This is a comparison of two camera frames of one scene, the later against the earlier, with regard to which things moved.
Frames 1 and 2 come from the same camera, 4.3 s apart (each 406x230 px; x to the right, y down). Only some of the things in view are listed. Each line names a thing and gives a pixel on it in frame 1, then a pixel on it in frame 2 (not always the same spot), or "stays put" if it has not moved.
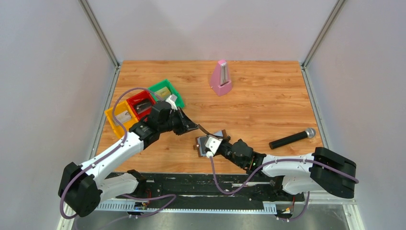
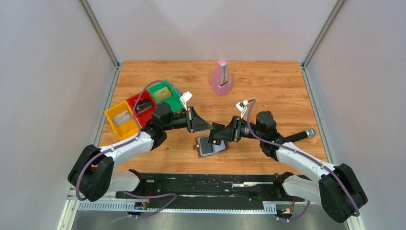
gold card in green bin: [163, 93] stays put
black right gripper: [220, 144] -> [236, 128]
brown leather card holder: [200, 141] stays put
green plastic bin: [179, 102] stays put
